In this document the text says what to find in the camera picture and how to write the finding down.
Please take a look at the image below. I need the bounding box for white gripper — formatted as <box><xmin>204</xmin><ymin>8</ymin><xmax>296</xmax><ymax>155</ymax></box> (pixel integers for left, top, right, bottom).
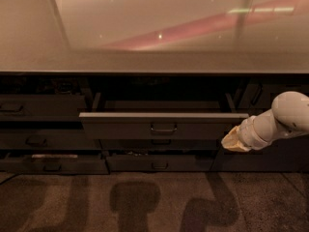
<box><xmin>221</xmin><ymin>116</ymin><xmax>269</xmax><ymax>153</ymax></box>

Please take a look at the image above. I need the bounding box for glossy counter top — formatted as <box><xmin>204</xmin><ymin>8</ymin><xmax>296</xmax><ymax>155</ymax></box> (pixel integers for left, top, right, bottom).
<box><xmin>0</xmin><ymin>0</ymin><xmax>309</xmax><ymax>74</ymax></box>

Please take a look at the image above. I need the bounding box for dark drawer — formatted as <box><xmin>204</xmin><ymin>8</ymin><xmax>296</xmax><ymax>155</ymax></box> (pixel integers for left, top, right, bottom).
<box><xmin>106</xmin><ymin>155</ymin><xmax>213</xmax><ymax>172</ymax></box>
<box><xmin>100</xmin><ymin>139</ymin><xmax>219</xmax><ymax>151</ymax></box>
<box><xmin>0</xmin><ymin>130</ymin><xmax>98</xmax><ymax>150</ymax></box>
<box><xmin>78</xmin><ymin>92</ymin><xmax>250</xmax><ymax>141</ymax></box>
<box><xmin>0</xmin><ymin>154</ymin><xmax>109</xmax><ymax>175</ymax></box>
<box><xmin>0</xmin><ymin>95</ymin><xmax>87</xmax><ymax>122</ymax></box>

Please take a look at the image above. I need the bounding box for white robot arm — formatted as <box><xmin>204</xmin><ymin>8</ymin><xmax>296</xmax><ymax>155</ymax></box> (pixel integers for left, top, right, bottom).
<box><xmin>221</xmin><ymin>91</ymin><xmax>309</xmax><ymax>152</ymax></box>

